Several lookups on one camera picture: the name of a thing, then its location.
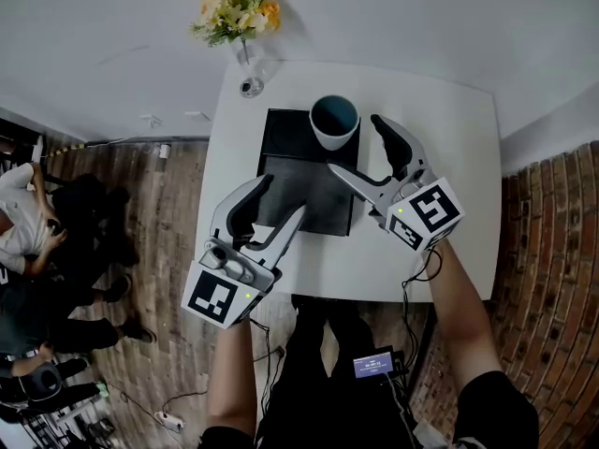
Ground person's left forearm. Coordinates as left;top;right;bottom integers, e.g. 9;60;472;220
205;317;259;440

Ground person's right forearm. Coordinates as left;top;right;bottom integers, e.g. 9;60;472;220
422;238;505;410

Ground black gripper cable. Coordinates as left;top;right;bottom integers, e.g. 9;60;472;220
401;244;445;374
249;317;287;416

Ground black tray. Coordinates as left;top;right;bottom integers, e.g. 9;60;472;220
256;107;362;239

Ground clear glass vase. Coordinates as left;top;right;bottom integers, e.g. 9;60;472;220
231;39;282;100

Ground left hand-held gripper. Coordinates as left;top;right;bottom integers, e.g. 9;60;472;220
181;173;308;331

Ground white power strip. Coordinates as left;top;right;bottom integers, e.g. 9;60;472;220
153;410;186;435

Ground small screen device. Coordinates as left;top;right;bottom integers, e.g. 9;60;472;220
352;351;395;380

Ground person's black trousers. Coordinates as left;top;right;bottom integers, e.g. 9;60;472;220
259;294;413;449

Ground person's black shirt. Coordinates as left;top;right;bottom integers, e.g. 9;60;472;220
198;369;540;449

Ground white cup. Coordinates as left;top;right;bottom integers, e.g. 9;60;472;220
308;94;362;152

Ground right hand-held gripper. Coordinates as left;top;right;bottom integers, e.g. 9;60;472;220
327;113;467;254

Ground yellow flower bouquet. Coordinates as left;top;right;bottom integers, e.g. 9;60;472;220
189;0;283;49

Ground black yellow striped tape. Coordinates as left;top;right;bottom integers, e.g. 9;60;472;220
45;141;89;159

